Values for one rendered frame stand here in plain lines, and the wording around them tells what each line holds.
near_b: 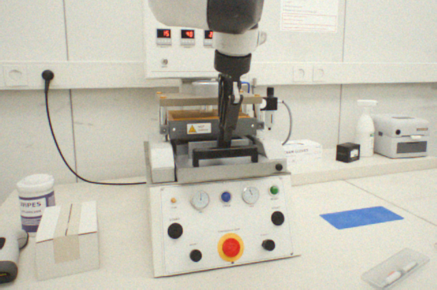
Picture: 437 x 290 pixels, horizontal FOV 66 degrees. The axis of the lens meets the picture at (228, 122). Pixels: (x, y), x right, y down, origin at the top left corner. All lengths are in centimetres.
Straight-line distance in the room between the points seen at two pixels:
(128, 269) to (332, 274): 44
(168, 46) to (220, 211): 53
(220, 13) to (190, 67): 56
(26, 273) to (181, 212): 35
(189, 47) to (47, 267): 68
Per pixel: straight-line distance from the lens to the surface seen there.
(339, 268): 85
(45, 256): 84
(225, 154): 76
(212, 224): 79
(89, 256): 84
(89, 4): 140
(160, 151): 80
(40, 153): 145
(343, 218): 108
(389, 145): 162
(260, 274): 79
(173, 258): 79
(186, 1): 55
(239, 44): 64
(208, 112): 95
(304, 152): 143
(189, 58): 108
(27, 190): 101
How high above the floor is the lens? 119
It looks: 9 degrees down
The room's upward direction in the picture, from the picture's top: straight up
